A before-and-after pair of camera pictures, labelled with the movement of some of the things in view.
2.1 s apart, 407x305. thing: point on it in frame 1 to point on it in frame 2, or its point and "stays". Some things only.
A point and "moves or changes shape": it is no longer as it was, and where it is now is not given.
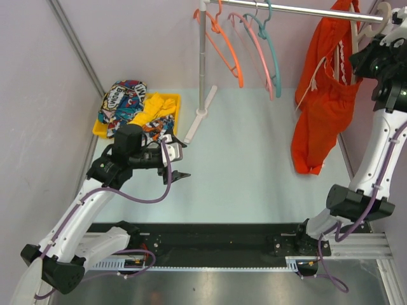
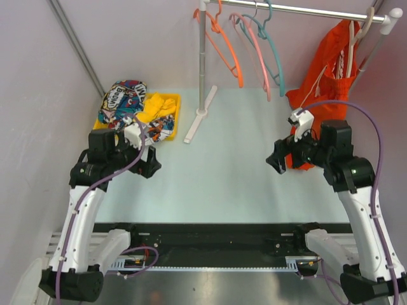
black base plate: (222, 244) stays
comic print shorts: (123, 100) stays
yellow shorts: (154, 106) stays
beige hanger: (367, 31) to (353, 39)
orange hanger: (217, 28) stays
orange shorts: (325, 88) moves or changes shape
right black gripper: (360, 61) to (281, 147)
